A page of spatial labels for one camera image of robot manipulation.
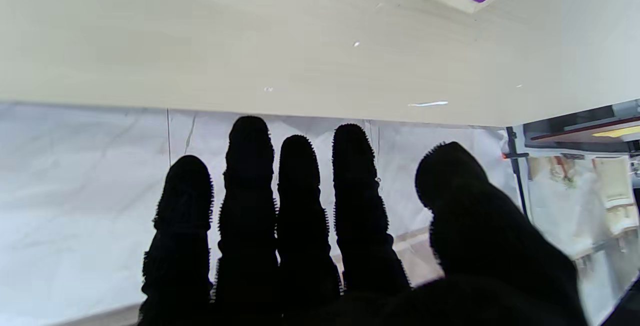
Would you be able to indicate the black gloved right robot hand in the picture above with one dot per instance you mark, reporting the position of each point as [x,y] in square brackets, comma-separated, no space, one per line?
[310,276]

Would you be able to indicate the black backdrop stand pole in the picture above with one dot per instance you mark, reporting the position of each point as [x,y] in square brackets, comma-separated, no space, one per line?
[515,181]

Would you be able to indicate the marble print backdrop sheet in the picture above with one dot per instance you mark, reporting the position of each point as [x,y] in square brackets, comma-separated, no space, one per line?
[100,191]

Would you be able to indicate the orange black spring clamp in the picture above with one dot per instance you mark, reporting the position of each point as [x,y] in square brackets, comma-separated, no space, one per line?
[512,155]

